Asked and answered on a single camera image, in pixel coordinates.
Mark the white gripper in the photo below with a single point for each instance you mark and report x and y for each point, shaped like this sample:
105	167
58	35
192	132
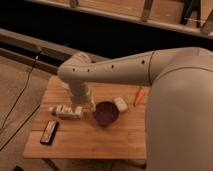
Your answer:
80	93

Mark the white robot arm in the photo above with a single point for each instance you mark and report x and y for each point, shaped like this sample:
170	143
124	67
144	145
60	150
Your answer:
179	109

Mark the dark purple bowl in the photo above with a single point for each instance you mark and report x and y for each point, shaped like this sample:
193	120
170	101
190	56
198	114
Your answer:
106	113

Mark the white sponge block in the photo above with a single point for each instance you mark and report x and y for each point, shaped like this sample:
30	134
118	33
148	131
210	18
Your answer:
120	104

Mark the orange carrot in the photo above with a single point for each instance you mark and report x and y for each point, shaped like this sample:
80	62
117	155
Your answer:
138	97

